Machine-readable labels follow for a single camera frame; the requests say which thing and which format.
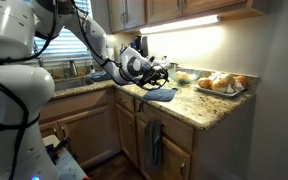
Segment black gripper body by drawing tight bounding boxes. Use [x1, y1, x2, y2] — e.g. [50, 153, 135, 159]
[139, 64, 165, 88]

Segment dark blue pot holder cloth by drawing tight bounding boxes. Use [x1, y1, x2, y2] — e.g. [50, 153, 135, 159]
[142, 87, 179, 102]

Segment under cabinet light strip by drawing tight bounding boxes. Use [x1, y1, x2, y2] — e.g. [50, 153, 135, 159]
[139, 14, 222, 35]

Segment narrow wooden cabinet door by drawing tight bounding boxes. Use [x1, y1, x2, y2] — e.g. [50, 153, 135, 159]
[115, 103, 139, 166]

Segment wooden cabinet door under towel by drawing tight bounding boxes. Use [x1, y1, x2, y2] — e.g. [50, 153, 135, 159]
[138, 126, 192, 180]

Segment wooden sink cabinet door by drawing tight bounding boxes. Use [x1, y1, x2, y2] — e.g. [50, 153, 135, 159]
[56, 105, 122, 168]

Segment small metal pot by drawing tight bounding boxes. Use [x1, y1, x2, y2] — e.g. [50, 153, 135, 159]
[168, 61, 180, 71]

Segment pale yellow fruit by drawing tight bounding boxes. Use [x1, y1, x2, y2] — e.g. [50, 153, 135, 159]
[174, 70, 190, 83]

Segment clear glass fruit bowl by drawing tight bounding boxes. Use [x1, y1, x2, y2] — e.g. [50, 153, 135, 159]
[166, 68, 202, 85]

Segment black towel hook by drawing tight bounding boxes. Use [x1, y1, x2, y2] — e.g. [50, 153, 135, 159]
[136, 101, 144, 114]

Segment black coffee maker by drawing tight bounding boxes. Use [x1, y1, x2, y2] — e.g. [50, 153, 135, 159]
[133, 35, 149, 58]

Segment small wooden drawer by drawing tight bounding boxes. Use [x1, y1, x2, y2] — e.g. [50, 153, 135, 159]
[114, 89, 136, 114]

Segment golden bread roll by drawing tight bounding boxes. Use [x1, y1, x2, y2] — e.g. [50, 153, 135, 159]
[218, 73, 236, 87]
[233, 75, 249, 88]
[211, 79, 229, 94]
[197, 77, 213, 90]

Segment wide wooden drawer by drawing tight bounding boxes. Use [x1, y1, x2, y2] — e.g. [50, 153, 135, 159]
[140, 102, 195, 153]

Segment dark ribbed drying mat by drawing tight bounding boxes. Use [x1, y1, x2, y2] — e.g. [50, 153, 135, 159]
[86, 70, 113, 83]

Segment white rectangular plate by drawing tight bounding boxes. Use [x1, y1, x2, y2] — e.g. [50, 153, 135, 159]
[193, 83, 248, 98]

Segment white dish brush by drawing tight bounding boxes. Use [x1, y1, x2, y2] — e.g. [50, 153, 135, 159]
[87, 49, 97, 75]

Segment metal soap dispenser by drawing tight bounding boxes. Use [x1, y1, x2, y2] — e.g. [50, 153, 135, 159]
[67, 59, 79, 78]

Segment wooden upper cabinets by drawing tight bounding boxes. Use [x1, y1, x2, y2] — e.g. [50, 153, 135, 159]
[107, 0, 272, 34]

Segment stainless steel sink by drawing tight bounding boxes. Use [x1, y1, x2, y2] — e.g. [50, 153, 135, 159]
[53, 77, 95, 92]

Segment white window blinds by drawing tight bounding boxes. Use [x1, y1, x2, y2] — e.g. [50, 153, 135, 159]
[33, 0, 93, 58]

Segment grey robot mounting table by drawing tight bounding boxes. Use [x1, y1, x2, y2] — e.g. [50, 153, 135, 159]
[42, 134, 88, 180]

